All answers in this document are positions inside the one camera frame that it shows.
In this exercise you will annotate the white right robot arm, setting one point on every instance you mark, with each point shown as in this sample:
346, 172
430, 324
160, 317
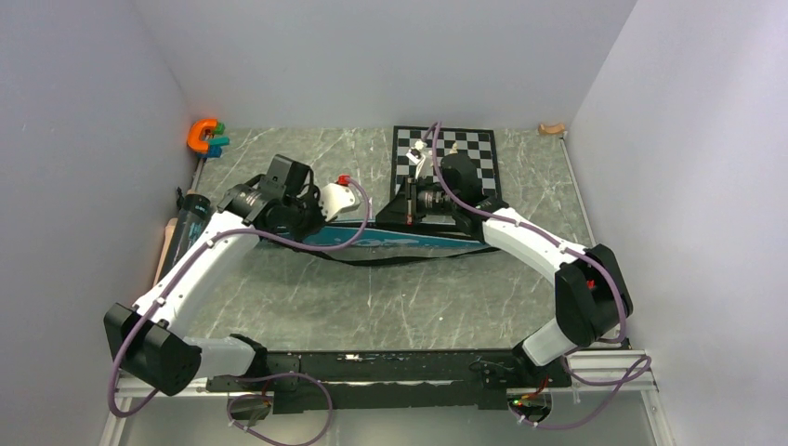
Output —
590, 295

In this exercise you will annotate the black shuttlecock tube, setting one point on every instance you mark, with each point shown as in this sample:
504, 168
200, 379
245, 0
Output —
194, 212

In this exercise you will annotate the beige wooden handle tool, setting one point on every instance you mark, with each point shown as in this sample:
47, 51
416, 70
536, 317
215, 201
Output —
168, 234

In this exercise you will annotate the green teal toy blocks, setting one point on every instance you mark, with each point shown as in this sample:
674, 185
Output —
217, 140

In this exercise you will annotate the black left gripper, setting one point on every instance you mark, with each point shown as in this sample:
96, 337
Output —
312, 195

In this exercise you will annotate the tan wooden arch block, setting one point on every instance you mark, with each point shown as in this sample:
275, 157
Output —
558, 129

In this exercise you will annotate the black white chessboard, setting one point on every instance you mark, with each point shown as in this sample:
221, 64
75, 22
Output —
478, 144

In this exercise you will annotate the blue racket bag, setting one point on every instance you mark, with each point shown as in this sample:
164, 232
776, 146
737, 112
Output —
383, 246

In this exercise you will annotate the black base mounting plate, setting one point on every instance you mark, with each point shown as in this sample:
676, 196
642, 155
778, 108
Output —
485, 378

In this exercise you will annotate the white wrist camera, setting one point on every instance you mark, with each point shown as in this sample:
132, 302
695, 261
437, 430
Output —
417, 156
337, 198

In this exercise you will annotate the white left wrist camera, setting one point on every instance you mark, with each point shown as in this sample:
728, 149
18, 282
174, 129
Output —
337, 198

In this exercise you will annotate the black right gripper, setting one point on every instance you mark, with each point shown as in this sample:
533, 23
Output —
400, 209

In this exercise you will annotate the orange magnet toy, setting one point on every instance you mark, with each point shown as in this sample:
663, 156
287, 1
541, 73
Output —
200, 133

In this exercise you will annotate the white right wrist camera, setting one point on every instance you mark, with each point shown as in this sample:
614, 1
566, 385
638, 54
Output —
417, 156

